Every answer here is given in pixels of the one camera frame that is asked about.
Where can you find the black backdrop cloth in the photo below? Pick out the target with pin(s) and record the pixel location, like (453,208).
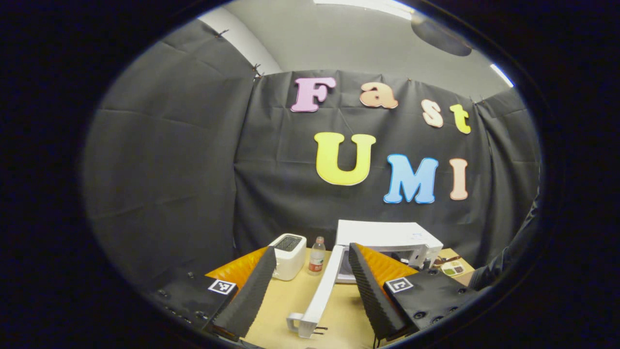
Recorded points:
(169,169)

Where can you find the small ceiling light panel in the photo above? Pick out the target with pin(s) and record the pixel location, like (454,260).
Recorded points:
(501,75)

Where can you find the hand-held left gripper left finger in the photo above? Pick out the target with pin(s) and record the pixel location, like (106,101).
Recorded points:
(249,295)

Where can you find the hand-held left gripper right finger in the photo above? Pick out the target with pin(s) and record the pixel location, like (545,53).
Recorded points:
(373,295)

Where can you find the white microwave oven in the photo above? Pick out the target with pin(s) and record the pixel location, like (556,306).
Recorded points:
(382,232)

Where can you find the red label water bottle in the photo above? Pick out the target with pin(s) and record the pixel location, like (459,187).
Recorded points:
(317,259)

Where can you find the brown spoon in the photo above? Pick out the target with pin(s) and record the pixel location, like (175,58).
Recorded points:
(448,260)

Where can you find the white divided condiment dish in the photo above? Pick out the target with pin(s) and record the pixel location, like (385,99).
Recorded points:
(454,269)

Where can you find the white toaster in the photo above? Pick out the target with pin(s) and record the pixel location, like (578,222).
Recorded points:
(288,257)

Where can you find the long ceiling light panel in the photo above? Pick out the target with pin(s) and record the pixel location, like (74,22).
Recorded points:
(373,6)

